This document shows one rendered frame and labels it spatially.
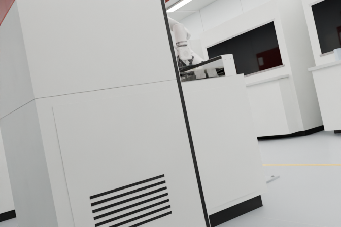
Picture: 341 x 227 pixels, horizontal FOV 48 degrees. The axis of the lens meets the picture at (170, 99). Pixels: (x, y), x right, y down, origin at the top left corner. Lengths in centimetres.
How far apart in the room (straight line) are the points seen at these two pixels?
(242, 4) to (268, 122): 266
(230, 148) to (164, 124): 62
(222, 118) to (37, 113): 111
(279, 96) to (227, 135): 336
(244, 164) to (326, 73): 294
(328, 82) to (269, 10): 147
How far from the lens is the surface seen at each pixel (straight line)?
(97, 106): 164
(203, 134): 216
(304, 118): 574
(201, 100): 218
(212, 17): 815
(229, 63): 245
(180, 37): 278
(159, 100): 178
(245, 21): 621
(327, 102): 515
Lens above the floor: 65
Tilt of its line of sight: 2 degrees up
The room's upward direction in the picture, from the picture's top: 11 degrees counter-clockwise
